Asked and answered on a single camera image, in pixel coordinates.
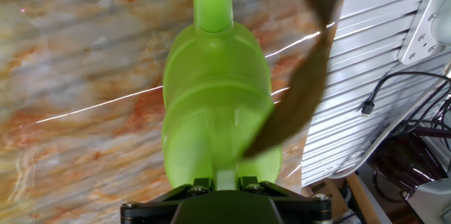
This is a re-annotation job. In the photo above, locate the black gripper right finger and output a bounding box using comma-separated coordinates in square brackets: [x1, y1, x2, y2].
[239, 176, 333, 224]

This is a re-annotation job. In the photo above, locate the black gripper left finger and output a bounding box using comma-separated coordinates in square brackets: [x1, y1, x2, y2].
[121, 177, 215, 224]

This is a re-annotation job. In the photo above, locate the green plastic watering can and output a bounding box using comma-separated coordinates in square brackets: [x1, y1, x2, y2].
[161, 0, 283, 189]

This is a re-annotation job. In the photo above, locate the green plant in terracotta pot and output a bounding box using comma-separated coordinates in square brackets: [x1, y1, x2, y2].
[242, 0, 343, 158]

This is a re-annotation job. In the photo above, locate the dark red transparent watering can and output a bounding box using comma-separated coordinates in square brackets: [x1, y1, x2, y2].
[366, 125, 450, 204]

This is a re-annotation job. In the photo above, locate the orange marble pattern mat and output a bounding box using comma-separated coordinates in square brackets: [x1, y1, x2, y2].
[0, 0, 353, 224]

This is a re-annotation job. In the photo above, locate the grey cable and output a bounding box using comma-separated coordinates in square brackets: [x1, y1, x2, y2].
[329, 86, 451, 180]

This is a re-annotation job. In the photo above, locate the black usb cable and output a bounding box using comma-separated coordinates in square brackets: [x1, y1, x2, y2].
[360, 71, 451, 118]

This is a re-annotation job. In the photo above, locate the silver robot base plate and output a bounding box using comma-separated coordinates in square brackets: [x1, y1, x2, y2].
[397, 0, 451, 66]

